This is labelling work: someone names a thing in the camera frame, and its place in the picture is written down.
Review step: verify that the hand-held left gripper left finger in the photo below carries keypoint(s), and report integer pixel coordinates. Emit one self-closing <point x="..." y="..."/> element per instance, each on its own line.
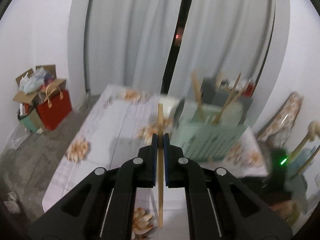
<point x="154" y="160"/>

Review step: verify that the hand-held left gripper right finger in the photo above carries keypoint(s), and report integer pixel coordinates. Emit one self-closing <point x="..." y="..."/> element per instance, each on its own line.
<point x="166" y="160"/>

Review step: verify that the mint green perforated utensil holder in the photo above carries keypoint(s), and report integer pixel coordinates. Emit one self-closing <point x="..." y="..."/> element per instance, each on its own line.
<point x="200" y="140"/>

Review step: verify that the tan bamboo chopstick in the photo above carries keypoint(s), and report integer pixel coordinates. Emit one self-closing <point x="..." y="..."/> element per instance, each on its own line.
<point x="231" y="95"/>
<point x="160" y="120"/>
<point x="196" y="90"/>

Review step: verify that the white plastic rice paddle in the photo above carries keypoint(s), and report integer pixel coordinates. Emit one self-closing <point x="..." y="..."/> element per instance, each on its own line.
<point x="235" y="115"/>

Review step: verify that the person's right hand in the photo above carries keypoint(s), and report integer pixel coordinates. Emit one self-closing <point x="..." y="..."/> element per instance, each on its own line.
<point x="283" y="208"/>

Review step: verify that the floral checked tablecloth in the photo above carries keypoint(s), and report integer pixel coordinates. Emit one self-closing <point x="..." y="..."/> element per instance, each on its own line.
<point x="125" y="120"/>

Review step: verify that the floral chair back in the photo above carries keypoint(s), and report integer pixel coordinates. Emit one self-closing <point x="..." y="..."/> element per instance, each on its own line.
<point x="280" y="120"/>

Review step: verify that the grey cabinet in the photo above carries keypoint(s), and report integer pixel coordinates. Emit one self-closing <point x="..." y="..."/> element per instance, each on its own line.
<point x="215" y="96"/>

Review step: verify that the red gift bag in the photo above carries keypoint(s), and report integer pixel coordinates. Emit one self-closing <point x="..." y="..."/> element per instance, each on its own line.
<point x="55" y="110"/>

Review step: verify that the teal box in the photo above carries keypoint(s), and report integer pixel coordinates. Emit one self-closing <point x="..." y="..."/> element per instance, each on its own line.
<point x="31" y="121"/>

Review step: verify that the white curtain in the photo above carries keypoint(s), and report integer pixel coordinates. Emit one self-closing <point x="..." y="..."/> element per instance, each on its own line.
<point x="125" y="30"/>
<point x="225" y="30"/>

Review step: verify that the white plastic bag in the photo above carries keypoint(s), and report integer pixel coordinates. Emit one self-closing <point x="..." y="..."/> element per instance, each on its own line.
<point x="31" y="85"/>

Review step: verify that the cardboard box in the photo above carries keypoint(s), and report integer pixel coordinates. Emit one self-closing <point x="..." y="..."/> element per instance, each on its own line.
<point x="22" y="96"/>

